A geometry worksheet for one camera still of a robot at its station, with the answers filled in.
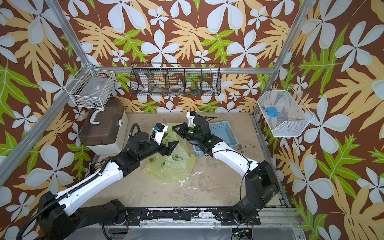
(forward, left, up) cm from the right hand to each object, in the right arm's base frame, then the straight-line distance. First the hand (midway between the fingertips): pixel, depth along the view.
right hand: (170, 127), depth 75 cm
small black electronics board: (-42, -36, -32) cm, 64 cm away
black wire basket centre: (+39, 0, +3) cm, 39 cm away
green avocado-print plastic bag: (-16, -2, -13) cm, 20 cm away
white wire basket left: (+24, +47, +6) cm, 54 cm away
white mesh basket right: (+11, -65, -2) cm, 66 cm away
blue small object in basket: (+14, -57, -2) cm, 59 cm away
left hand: (-4, -1, -2) cm, 5 cm away
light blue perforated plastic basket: (+20, -34, -27) cm, 48 cm away
